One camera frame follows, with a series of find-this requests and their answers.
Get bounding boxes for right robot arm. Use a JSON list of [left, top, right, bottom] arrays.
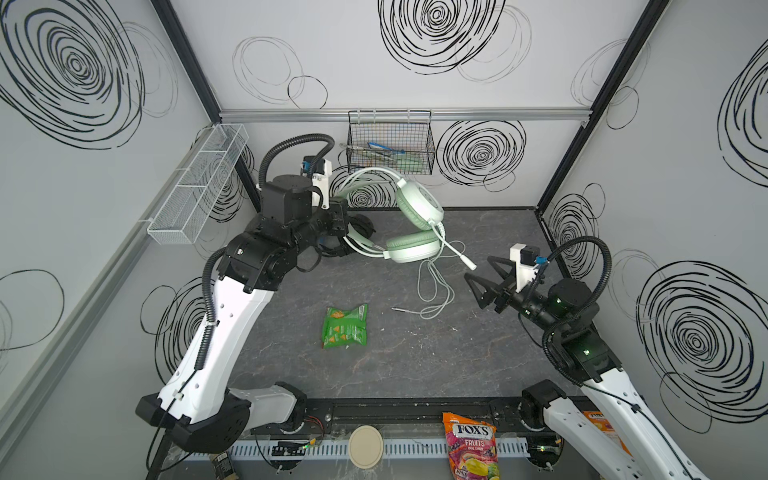
[[464, 236, 705, 479]]

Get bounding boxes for white wire shelf basket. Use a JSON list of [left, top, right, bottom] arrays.
[[147, 123, 249, 246]]

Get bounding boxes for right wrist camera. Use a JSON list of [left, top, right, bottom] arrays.
[[509, 243, 547, 293]]

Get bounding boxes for mint green headphones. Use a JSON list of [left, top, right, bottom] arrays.
[[335, 166, 478, 271]]

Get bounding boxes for black wire basket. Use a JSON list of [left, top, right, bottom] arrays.
[[344, 120, 436, 175]]

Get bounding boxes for black blue headphones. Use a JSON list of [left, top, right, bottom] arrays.
[[317, 214, 375, 258]]

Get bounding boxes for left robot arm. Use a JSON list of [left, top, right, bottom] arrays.
[[136, 133, 348, 470]]

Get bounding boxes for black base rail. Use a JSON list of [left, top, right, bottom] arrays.
[[300, 396, 551, 436]]

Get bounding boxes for blue handled tool in basket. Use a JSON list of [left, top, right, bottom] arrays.
[[368, 142, 406, 156]]

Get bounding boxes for aluminium wall rail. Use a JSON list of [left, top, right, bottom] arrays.
[[220, 107, 592, 123]]

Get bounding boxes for green snack bag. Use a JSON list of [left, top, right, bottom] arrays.
[[321, 304, 368, 349]]

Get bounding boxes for green item in basket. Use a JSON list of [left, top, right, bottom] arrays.
[[394, 153, 429, 175]]

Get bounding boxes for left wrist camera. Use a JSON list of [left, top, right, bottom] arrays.
[[300, 158, 333, 210]]

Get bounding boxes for small dark jar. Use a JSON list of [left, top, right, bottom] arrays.
[[209, 452, 239, 480]]

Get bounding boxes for orange snack bag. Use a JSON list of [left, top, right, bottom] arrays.
[[582, 410, 630, 454]]

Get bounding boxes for round beige lid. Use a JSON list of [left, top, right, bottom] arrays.
[[348, 425, 384, 470]]

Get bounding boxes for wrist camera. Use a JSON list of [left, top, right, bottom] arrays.
[[300, 158, 333, 210], [509, 243, 547, 293]]

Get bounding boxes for white slotted cable duct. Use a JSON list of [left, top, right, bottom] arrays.
[[229, 437, 530, 461]]

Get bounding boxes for mint green headphone cable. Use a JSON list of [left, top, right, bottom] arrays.
[[391, 239, 466, 320]]

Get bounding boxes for Fox's fruits candy bag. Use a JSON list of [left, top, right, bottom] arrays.
[[442, 412, 500, 480]]

